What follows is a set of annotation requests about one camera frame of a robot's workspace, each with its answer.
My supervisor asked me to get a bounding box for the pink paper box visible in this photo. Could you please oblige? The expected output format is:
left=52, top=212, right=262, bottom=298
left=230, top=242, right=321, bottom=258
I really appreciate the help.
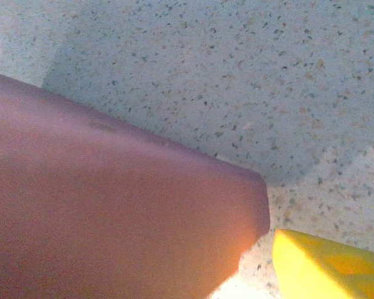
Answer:
left=0, top=70, right=271, bottom=299

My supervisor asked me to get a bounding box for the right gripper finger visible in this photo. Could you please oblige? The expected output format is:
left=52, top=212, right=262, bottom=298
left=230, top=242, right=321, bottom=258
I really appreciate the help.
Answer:
left=272, top=229, right=374, bottom=299

